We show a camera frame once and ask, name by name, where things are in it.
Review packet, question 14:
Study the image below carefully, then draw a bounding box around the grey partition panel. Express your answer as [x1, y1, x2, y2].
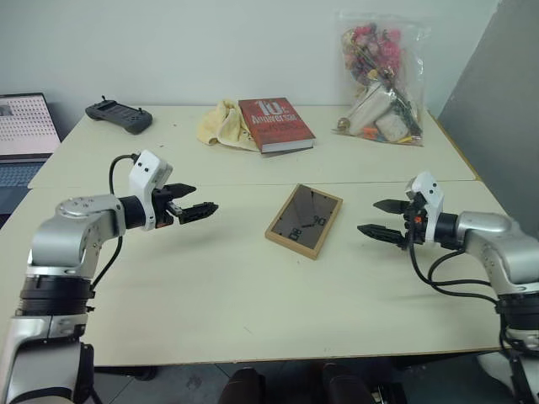
[436, 0, 539, 214]

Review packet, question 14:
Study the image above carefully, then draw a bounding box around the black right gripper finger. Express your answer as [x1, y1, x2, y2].
[372, 199, 412, 214]
[356, 223, 408, 247]

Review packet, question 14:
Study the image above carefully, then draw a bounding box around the black handheld controller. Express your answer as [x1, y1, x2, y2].
[84, 95, 153, 136]

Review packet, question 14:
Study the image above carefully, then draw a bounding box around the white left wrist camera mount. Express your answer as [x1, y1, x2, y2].
[128, 149, 173, 231]

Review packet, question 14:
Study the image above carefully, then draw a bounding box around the clear bag of dried flowers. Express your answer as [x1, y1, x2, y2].
[331, 10, 431, 148]

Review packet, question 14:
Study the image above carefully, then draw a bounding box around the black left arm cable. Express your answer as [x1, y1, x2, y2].
[89, 154, 139, 296]

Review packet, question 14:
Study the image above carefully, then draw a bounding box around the white rounded robot shell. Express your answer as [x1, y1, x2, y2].
[475, 349, 539, 391]

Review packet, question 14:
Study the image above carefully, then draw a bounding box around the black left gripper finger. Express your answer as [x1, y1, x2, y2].
[178, 201, 220, 225]
[165, 183, 198, 201]

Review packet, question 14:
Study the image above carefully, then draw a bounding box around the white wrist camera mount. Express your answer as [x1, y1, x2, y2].
[128, 149, 173, 231]
[404, 170, 446, 244]

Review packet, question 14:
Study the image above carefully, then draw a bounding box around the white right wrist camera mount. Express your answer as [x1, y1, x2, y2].
[404, 170, 446, 244]

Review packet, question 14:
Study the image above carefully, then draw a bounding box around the pale yellow cloth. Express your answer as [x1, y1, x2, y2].
[195, 98, 259, 152]

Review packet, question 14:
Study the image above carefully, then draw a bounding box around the wooden framed square clock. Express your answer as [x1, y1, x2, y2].
[264, 183, 344, 262]

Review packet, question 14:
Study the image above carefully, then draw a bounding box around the red anniversary book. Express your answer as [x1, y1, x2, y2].
[237, 98, 317, 154]

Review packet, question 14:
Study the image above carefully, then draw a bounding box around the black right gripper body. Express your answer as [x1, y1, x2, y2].
[402, 192, 424, 250]

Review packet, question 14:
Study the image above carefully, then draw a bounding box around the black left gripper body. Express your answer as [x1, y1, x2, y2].
[152, 186, 184, 230]

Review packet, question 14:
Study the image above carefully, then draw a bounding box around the dark rounded shape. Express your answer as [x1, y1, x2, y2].
[309, 361, 374, 404]
[218, 366, 275, 404]

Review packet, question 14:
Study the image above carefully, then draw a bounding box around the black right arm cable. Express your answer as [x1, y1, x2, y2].
[406, 242, 532, 404]

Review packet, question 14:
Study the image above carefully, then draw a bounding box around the laptop computer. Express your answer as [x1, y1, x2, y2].
[0, 92, 63, 216]

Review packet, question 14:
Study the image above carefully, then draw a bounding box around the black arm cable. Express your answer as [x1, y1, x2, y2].
[406, 242, 532, 404]
[89, 154, 139, 296]

